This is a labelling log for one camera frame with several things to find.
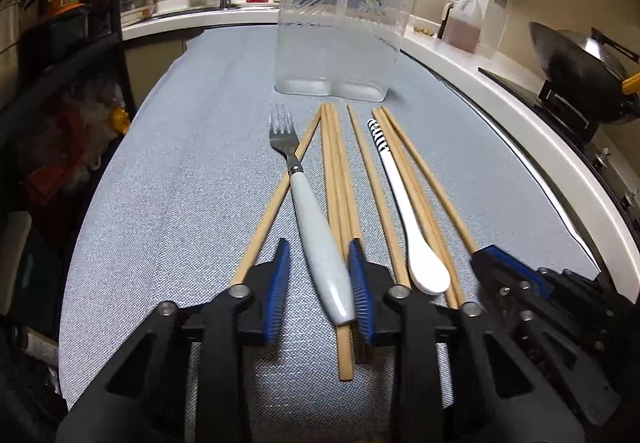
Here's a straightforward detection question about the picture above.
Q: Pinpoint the clear plastic utensil holder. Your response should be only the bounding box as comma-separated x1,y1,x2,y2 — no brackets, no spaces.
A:
274,0,416,103

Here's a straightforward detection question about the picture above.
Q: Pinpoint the fork with white handle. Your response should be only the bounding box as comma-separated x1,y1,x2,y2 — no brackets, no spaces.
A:
269,105,356,326

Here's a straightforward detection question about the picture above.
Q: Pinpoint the wooden chopstick crossing fork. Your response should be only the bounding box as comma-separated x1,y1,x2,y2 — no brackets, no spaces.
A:
230,110,320,285

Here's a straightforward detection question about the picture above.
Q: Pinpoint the black wok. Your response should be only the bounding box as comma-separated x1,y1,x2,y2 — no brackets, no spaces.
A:
528,21,639,124

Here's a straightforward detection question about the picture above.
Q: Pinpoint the oil jug with yellow cap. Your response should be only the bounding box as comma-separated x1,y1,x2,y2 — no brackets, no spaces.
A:
437,0,484,54

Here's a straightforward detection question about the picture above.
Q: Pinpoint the grey textured table mat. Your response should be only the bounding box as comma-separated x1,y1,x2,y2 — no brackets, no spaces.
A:
56,34,586,442

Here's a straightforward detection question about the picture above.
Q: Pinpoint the white ceramic spoon striped handle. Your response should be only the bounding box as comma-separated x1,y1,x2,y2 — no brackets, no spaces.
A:
367,118,451,296

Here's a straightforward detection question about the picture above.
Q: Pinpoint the black induction cooktop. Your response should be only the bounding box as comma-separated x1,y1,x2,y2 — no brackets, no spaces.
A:
478,67,639,232

